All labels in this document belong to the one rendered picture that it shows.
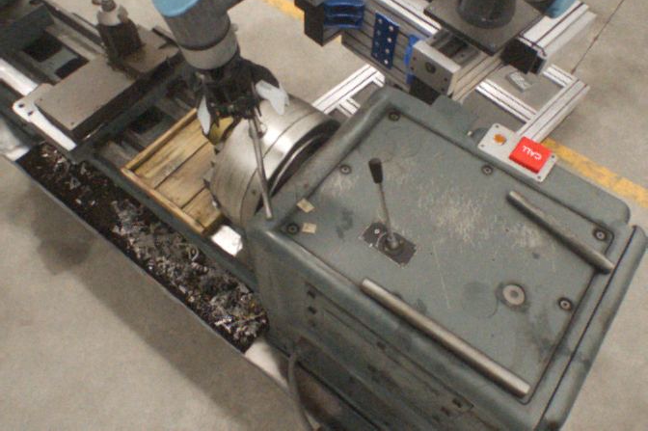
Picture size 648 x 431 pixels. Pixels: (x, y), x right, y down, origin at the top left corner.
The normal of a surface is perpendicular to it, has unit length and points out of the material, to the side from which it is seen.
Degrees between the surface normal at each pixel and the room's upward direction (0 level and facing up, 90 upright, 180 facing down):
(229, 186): 60
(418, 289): 0
